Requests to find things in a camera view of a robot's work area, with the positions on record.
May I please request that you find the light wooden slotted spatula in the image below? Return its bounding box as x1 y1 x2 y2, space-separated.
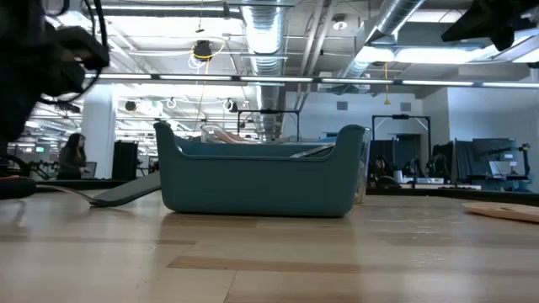
462 201 539 224
212 129 249 145

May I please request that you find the LED light bar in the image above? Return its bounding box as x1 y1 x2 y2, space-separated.
92 72 539 88

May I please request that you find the black cabinet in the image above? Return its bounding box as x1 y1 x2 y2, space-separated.
112 141 139 180

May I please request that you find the teal plastic bin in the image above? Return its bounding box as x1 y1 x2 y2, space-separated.
153 121 366 218

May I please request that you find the square black spatula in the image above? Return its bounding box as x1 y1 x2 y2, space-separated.
0 170 163 208

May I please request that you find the black rig frame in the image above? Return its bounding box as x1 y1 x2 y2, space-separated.
371 114 432 178
237 109 301 142

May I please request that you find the person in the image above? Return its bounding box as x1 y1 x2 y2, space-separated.
57 132 89 181

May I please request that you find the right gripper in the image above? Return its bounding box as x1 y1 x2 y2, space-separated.
440 0 539 51

